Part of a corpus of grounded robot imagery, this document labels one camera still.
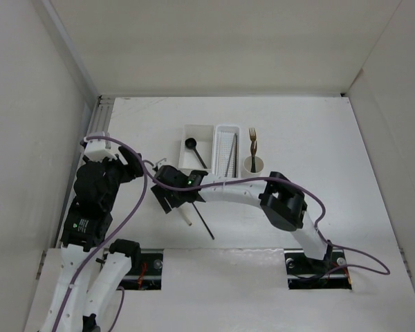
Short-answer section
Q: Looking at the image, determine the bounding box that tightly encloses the cream wooden spoon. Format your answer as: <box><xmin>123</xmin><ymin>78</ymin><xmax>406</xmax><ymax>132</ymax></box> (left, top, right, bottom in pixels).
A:
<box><xmin>181</xmin><ymin>208</ymin><xmax>193</xmax><ymax>226</ymax></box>

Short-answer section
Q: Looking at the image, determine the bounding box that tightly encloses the dark thin chopstick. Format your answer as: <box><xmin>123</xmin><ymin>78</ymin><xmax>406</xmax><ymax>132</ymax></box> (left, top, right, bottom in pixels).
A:
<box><xmin>192</xmin><ymin>203</ymin><xmax>215</xmax><ymax>240</ymax></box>

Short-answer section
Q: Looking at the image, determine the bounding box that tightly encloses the black spoon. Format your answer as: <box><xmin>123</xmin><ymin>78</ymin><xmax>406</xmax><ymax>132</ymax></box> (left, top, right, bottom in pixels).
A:
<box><xmin>185</xmin><ymin>138</ymin><xmax>208</xmax><ymax>169</ymax></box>

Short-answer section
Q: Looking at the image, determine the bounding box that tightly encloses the brown wooden fork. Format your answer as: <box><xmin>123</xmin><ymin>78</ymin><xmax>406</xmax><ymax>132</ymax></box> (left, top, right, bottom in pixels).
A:
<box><xmin>250</xmin><ymin>142</ymin><xmax>257</xmax><ymax>173</ymax></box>

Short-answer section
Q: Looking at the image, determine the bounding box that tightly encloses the gold fork black handle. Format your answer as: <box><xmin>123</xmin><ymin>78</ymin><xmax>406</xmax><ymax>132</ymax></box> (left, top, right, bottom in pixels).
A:
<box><xmin>249</xmin><ymin>127</ymin><xmax>257</xmax><ymax>173</ymax></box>

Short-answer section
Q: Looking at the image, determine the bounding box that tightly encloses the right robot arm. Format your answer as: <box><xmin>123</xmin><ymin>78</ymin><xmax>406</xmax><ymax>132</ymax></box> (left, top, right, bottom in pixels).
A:
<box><xmin>151</xmin><ymin>165</ymin><xmax>332</xmax><ymax>273</ymax></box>

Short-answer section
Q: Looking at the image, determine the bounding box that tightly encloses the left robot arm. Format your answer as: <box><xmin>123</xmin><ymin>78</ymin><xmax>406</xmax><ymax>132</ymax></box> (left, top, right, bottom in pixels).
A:
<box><xmin>41</xmin><ymin>147</ymin><xmax>144</xmax><ymax>331</ymax></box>

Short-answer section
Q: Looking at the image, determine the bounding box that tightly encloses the white square box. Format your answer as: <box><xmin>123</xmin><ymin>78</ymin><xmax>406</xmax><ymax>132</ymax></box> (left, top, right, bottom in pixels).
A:
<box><xmin>178</xmin><ymin>124</ymin><xmax>214</xmax><ymax>174</ymax></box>

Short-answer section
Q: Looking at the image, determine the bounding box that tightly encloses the white perforated basket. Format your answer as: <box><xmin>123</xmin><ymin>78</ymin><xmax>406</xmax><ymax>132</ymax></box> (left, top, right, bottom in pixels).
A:
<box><xmin>212</xmin><ymin>124</ymin><xmax>241</xmax><ymax>178</ymax></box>

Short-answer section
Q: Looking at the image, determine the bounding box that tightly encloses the cream paper cup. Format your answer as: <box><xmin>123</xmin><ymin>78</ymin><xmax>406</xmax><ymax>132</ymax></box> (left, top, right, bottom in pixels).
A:
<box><xmin>241</xmin><ymin>156</ymin><xmax>264</xmax><ymax>178</ymax></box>

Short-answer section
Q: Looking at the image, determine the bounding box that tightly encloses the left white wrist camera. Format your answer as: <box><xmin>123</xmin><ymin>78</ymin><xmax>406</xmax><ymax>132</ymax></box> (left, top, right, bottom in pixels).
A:
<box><xmin>80</xmin><ymin>131</ymin><xmax>116</xmax><ymax>162</ymax></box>

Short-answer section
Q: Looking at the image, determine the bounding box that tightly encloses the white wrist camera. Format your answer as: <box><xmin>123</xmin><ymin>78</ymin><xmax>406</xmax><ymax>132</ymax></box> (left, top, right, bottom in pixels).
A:
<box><xmin>156</xmin><ymin>158</ymin><xmax>167</xmax><ymax>169</ymax></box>
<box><xmin>80</xmin><ymin>131</ymin><xmax>116</xmax><ymax>162</ymax></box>

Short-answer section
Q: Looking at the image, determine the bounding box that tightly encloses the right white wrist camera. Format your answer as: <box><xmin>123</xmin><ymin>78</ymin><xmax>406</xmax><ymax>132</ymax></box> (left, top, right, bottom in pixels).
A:
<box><xmin>156</xmin><ymin>158</ymin><xmax>167</xmax><ymax>169</ymax></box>

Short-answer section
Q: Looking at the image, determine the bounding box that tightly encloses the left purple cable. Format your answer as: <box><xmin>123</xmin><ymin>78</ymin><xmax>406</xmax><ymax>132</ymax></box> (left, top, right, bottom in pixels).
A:
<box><xmin>48</xmin><ymin>137</ymin><xmax>149</xmax><ymax>332</ymax></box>

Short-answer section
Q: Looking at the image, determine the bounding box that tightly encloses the aluminium rail frame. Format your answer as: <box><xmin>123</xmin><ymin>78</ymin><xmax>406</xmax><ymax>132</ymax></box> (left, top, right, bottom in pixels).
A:
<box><xmin>52</xmin><ymin>95</ymin><xmax>113</xmax><ymax>248</ymax></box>

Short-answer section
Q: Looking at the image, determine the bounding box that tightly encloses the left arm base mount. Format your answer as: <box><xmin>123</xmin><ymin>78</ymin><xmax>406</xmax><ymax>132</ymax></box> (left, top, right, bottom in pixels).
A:
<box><xmin>120</xmin><ymin>249</ymin><xmax>164</xmax><ymax>291</ymax></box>

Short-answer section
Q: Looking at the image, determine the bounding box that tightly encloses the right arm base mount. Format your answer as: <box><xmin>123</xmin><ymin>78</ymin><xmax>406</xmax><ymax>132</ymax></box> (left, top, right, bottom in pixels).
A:
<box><xmin>284</xmin><ymin>249</ymin><xmax>352</xmax><ymax>290</ymax></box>

